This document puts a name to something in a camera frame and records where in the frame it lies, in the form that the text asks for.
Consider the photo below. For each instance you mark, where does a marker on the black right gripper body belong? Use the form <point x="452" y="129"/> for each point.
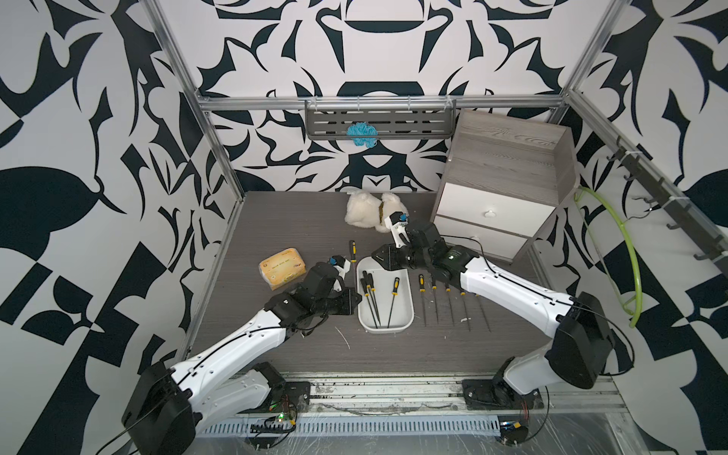
<point x="408" y="256"/>

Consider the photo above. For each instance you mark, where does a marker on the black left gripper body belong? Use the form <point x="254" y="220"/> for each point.
<point x="338" y="302"/>

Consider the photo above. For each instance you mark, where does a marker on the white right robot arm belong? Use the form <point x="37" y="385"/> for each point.
<point x="580" y="337"/>

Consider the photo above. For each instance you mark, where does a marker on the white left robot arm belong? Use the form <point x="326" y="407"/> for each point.
<point x="171" y="405"/>

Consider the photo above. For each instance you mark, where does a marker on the white plastic storage box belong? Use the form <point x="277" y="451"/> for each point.
<point x="403" y="316"/>

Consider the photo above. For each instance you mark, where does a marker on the yellow sponge block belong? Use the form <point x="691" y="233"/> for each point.
<point x="282" y="268"/>

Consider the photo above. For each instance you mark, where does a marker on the white plush toy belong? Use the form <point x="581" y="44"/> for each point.
<point x="367" y="211"/>

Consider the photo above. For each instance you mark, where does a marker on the grey wooden drawer cabinet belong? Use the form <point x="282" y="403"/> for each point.
<point x="523" y="170"/>

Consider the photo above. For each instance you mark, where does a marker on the teal crumpled cloth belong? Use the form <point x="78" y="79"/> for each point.
<point x="363" y="134"/>

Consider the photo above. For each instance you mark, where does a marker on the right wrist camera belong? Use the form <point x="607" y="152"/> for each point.
<point x="397" y="223"/>

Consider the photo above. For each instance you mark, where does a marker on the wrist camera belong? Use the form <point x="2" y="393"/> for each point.
<point x="397" y="223"/>
<point x="342" y="266"/>

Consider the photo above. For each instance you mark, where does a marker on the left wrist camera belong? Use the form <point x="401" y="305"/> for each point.
<point x="342" y="266"/>

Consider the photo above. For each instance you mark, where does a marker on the grey slotted wall shelf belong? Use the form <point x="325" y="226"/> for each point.
<point x="406" y="123"/>

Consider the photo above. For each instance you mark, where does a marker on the white perforated cable duct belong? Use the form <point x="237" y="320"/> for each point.
<point x="335" y="426"/>

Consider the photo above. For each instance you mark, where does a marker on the grey wall hook rail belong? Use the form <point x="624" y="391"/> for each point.
<point x="684" y="213"/>

